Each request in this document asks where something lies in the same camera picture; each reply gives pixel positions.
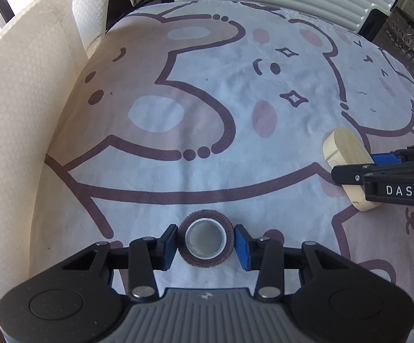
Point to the pack of water bottles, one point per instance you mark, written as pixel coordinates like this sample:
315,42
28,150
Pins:
401,27

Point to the bear print bed sheet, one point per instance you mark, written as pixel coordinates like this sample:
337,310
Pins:
225,106

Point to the oval wooden block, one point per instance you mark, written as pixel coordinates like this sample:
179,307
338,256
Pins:
343,148

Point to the white paper towel sheet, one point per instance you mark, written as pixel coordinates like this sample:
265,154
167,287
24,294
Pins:
43,49

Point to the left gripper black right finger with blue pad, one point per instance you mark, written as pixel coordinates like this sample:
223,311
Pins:
264,255

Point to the brown tape roll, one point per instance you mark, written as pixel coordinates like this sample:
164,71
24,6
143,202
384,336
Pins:
205,238

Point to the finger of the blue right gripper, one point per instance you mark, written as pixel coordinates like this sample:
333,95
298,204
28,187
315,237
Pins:
384,159

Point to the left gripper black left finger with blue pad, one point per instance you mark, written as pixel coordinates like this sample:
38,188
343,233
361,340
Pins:
145,255

